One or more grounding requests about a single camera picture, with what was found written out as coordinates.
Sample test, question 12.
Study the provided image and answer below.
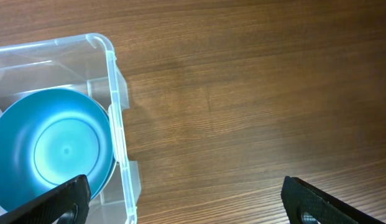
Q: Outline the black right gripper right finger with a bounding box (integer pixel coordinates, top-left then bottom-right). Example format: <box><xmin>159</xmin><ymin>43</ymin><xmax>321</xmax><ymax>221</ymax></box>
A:
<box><xmin>281</xmin><ymin>176</ymin><xmax>384</xmax><ymax>224</ymax></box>

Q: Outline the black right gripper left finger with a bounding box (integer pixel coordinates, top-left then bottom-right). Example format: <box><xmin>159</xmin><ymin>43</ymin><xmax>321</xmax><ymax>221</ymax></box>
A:
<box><xmin>0</xmin><ymin>174</ymin><xmax>91</xmax><ymax>224</ymax></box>

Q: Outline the dark blue plastic plate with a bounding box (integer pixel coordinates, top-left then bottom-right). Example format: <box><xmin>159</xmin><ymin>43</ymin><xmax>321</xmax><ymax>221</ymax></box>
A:
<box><xmin>0</xmin><ymin>89</ymin><xmax>115</xmax><ymax>212</ymax></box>

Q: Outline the clear plastic storage bin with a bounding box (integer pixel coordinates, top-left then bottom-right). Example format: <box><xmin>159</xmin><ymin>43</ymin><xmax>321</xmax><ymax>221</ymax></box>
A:
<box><xmin>0</xmin><ymin>33</ymin><xmax>141</xmax><ymax>223</ymax></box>

